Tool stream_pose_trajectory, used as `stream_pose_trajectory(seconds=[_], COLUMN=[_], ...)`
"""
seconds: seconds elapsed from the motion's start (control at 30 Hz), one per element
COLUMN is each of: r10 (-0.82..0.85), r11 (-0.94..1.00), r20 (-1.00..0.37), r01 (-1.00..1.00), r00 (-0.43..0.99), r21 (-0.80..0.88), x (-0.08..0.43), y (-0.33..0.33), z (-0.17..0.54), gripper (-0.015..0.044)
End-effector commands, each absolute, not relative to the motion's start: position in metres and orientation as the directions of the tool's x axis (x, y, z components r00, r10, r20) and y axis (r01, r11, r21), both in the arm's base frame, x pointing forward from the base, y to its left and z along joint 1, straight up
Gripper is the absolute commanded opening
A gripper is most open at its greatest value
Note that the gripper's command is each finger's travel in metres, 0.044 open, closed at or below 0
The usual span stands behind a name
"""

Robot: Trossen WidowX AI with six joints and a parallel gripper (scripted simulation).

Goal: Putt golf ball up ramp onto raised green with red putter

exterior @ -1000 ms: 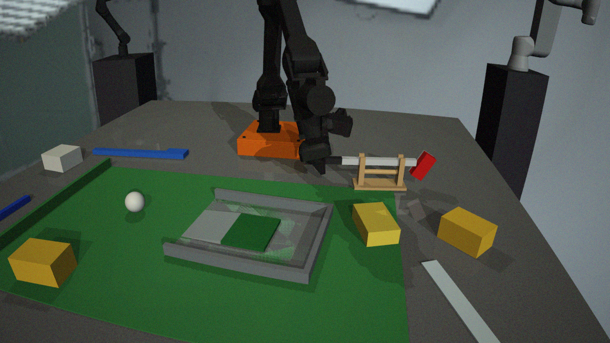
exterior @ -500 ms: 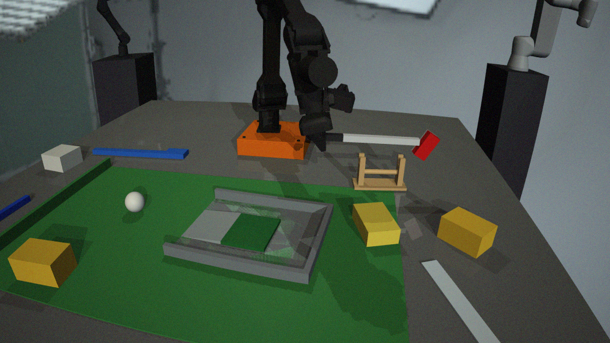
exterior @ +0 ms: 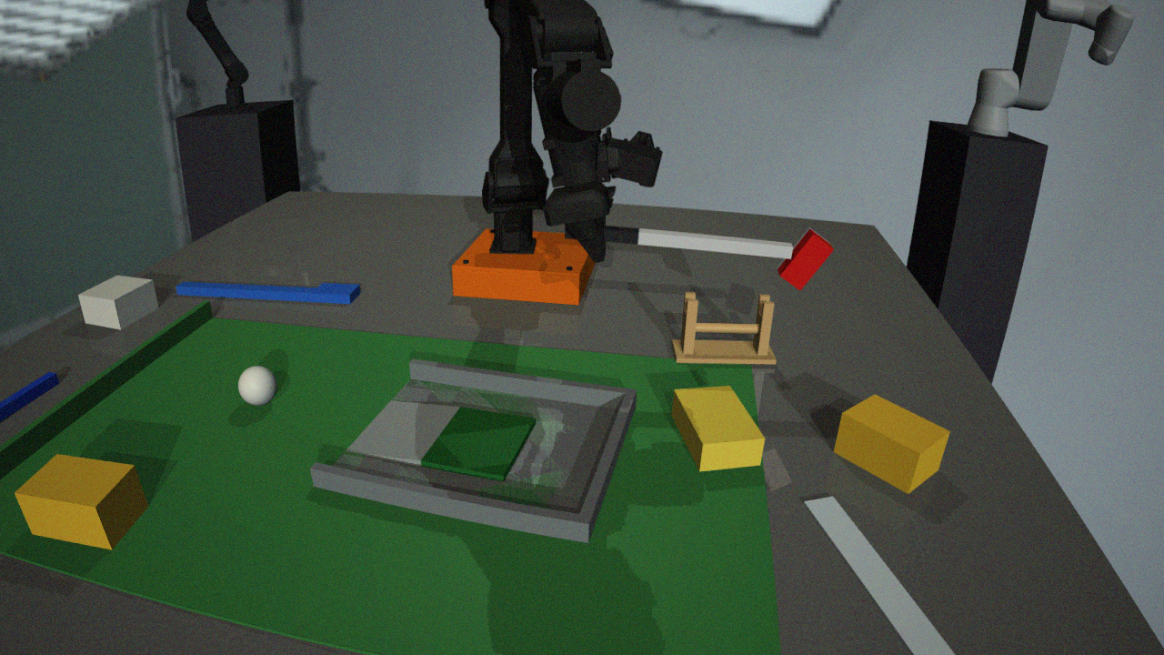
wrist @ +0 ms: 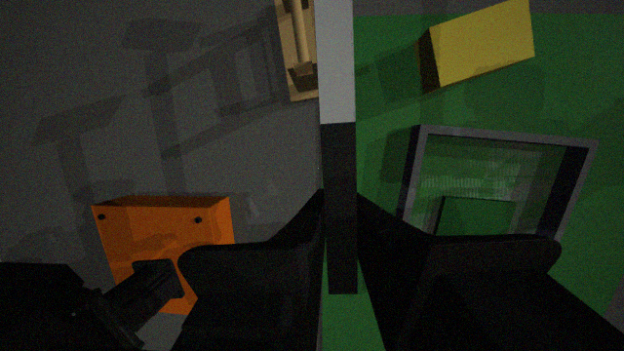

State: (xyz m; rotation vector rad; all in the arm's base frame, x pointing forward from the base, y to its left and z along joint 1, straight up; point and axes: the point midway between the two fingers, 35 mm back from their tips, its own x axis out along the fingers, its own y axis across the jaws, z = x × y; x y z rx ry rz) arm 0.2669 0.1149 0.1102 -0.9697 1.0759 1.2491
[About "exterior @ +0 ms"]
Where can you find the white ball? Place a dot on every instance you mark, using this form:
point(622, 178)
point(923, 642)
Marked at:
point(257, 385)

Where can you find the green flat mat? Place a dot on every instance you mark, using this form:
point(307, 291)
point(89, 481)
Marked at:
point(679, 562)

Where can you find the yellow rectangular block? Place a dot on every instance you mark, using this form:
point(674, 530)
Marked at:
point(82, 500)
point(890, 442)
point(717, 429)

